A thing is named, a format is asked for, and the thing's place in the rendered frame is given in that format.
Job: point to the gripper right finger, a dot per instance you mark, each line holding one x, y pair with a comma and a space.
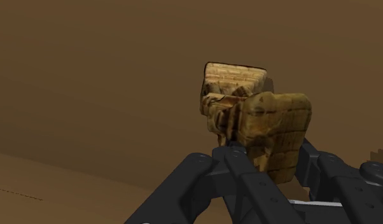
343, 180

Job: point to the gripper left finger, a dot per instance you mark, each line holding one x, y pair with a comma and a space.
238, 192

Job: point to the tan blocky wooden figure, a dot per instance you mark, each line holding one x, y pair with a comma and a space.
259, 118

